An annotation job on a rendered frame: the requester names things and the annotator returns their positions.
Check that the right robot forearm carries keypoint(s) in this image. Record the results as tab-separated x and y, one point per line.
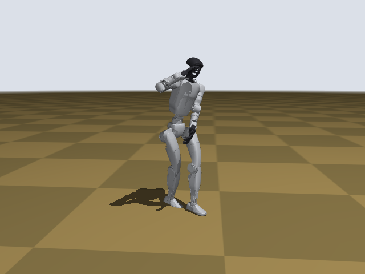
173	79

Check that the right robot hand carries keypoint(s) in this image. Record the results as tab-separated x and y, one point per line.
190	70

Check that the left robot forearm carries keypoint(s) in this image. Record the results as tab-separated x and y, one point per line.
194	119

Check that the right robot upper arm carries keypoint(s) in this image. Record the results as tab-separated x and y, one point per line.
161	87

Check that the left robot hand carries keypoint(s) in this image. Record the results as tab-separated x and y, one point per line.
191	133

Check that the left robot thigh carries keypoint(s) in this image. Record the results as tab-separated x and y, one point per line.
194	151

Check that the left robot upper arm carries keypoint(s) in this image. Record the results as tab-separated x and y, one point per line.
196	106

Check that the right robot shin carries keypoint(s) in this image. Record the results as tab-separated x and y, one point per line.
172	182

